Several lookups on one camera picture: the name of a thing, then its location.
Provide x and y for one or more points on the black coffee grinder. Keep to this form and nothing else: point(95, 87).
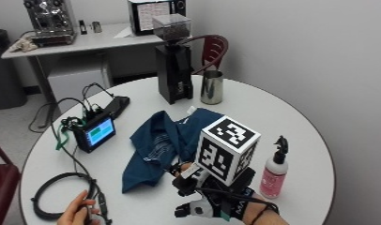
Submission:
point(173, 68)

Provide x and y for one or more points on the black box appliance with paper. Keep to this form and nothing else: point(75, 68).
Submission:
point(154, 15)

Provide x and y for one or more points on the black waste bin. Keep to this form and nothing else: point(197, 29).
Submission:
point(2, 72)

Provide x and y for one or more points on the crumpled beige rag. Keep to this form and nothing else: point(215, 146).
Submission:
point(22, 44)

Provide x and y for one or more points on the grey side table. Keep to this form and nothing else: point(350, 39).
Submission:
point(93, 39)

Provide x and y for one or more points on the white paper sheet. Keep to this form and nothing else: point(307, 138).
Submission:
point(125, 33)

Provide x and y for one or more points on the steel cup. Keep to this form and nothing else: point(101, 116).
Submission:
point(211, 89)

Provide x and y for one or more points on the white cube with black markers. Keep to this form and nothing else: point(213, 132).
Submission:
point(222, 146)

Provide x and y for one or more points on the small metal cylinder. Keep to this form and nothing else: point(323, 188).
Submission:
point(97, 27)

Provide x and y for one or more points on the dark red chair with curved back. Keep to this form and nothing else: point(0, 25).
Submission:
point(214, 50)

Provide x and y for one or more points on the dark blue cloth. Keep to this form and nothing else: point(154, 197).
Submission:
point(155, 146)

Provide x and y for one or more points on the small black tamper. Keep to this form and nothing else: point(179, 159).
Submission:
point(82, 27)

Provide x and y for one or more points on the small black screen device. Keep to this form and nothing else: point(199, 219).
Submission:
point(95, 134)

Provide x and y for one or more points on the steel espresso machine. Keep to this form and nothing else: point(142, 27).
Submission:
point(51, 22)

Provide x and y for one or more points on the pink spray bottle black nozzle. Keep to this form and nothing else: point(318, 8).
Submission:
point(274, 175)

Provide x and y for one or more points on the white cabinet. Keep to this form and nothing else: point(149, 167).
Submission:
point(77, 87)

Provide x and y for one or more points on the dark red padded chair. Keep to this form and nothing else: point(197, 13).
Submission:
point(2, 187)

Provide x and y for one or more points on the flat black power pack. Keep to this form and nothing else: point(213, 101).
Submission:
point(117, 106)

